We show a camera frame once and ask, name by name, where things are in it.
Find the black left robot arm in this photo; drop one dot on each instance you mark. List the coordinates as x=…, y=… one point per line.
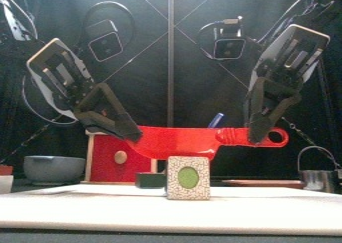
x=12, y=18

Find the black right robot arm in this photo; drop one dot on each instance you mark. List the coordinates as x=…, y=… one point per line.
x=321, y=0

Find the toy sushi roll green centre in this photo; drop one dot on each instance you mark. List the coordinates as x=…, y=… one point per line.
x=189, y=178

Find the blue pen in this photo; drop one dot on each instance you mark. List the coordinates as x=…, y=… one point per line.
x=217, y=119

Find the red box with wooden knob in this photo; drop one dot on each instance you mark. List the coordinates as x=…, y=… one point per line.
x=105, y=163

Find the red toy pan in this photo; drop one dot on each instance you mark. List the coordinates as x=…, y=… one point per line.
x=178, y=142

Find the grey bowl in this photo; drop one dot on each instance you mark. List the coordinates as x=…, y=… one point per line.
x=54, y=168

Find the dark rectangular block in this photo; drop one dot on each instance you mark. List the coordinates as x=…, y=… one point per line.
x=149, y=181

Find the flat brown board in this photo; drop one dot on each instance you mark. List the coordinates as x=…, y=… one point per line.
x=262, y=183

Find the white cutting board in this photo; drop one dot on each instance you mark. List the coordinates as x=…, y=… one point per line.
x=134, y=210

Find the red and white cup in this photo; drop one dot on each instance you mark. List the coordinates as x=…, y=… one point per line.
x=6, y=182

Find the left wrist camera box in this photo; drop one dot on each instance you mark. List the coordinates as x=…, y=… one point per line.
x=106, y=45

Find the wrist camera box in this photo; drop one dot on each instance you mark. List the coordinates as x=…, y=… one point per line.
x=106, y=45
x=229, y=47

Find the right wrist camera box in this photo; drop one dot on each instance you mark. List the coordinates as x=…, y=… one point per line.
x=229, y=47

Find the vertical metal frame pole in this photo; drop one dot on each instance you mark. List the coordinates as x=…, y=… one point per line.
x=171, y=53

